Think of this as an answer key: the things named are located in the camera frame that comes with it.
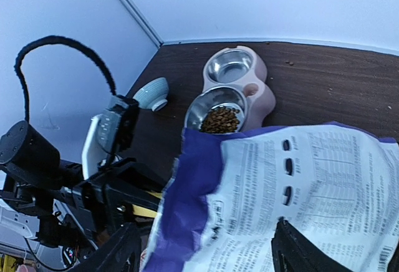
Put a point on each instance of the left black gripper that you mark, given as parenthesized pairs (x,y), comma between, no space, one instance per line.
(123,192)

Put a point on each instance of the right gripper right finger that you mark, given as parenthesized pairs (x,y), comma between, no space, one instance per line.
(292,251)

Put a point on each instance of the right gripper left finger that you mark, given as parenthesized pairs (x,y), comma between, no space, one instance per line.
(123,246)

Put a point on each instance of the purple puppy food bag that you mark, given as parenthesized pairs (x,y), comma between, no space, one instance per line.
(335,184)

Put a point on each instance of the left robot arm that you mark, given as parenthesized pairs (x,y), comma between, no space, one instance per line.
(38,183)

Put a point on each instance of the brown kibble pet food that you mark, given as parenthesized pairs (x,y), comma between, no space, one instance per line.
(221,120)

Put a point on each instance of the pink double pet feeder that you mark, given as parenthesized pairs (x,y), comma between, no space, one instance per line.
(234,78)

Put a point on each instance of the light blue ceramic bowl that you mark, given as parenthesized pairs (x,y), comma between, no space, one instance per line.
(153,95)

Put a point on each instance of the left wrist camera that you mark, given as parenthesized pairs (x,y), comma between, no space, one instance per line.
(110,133)

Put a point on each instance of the left aluminium frame post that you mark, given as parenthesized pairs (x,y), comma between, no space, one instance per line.
(140,19)

